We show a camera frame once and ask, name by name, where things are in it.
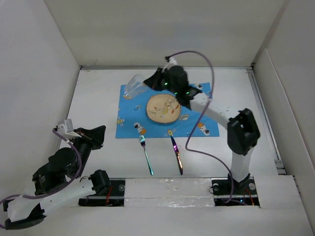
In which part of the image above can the beige floral plate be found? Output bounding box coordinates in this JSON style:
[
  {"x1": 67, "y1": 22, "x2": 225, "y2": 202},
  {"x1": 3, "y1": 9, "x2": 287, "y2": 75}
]
[{"x1": 146, "y1": 94, "x2": 181, "y2": 124}]

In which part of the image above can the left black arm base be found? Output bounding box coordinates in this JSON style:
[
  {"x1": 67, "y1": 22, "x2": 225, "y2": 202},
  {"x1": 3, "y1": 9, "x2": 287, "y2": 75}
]
[{"x1": 78, "y1": 178, "x2": 126, "y2": 207}]

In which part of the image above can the iridescent knife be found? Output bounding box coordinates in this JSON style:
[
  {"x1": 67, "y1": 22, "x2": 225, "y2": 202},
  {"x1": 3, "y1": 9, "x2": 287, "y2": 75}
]
[{"x1": 170, "y1": 136, "x2": 183, "y2": 175}]

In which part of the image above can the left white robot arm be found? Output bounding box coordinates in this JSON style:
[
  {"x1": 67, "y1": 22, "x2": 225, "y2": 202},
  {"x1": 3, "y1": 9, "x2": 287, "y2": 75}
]
[{"x1": 0, "y1": 124, "x2": 112, "y2": 230}]

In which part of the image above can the iridescent fork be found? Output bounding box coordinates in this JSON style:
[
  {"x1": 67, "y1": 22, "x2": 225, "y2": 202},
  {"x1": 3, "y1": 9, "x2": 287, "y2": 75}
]
[{"x1": 139, "y1": 135, "x2": 154, "y2": 176}]

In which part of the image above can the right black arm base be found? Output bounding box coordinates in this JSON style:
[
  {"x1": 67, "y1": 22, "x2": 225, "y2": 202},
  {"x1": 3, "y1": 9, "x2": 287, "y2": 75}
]
[{"x1": 208, "y1": 176, "x2": 260, "y2": 207}]

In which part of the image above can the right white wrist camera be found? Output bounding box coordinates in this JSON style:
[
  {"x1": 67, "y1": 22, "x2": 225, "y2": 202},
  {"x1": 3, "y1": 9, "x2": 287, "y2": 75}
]
[{"x1": 164, "y1": 57, "x2": 178, "y2": 70}]

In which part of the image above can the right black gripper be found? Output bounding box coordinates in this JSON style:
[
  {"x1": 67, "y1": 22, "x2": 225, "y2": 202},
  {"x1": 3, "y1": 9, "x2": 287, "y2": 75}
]
[{"x1": 145, "y1": 67, "x2": 179, "y2": 95}]

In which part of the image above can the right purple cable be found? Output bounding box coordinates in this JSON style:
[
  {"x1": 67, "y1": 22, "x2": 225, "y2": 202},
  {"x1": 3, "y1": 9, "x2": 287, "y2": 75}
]
[{"x1": 169, "y1": 50, "x2": 234, "y2": 204}]

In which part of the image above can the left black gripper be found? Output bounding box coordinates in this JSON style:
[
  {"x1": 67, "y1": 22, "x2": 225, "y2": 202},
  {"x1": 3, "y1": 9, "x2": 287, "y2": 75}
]
[{"x1": 69, "y1": 124, "x2": 107, "y2": 177}]

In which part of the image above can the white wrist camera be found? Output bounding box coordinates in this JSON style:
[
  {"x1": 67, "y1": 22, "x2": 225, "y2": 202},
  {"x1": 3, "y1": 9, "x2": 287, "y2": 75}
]
[
  {"x1": 57, "y1": 119, "x2": 74, "y2": 137},
  {"x1": 164, "y1": 57, "x2": 178, "y2": 70}
]

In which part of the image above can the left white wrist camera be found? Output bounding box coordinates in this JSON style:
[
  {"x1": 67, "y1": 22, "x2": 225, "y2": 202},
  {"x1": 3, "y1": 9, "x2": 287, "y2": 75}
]
[{"x1": 57, "y1": 119, "x2": 74, "y2": 137}]

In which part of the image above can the clear plastic cup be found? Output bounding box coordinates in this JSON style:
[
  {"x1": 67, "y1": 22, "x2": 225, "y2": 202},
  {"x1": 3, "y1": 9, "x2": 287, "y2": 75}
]
[{"x1": 124, "y1": 74, "x2": 148, "y2": 99}]

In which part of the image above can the blue patterned cloth placemat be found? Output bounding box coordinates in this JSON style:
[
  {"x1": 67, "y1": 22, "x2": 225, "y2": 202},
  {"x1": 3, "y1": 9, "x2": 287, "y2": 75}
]
[{"x1": 115, "y1": 82, "x2": 220, "y2": 139}]

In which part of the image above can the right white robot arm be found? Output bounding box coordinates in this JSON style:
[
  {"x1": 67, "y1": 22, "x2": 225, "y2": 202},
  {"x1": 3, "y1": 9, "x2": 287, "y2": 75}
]
[{"x1": 143, "y1": 65, "x2": 260, "y2": 194}]

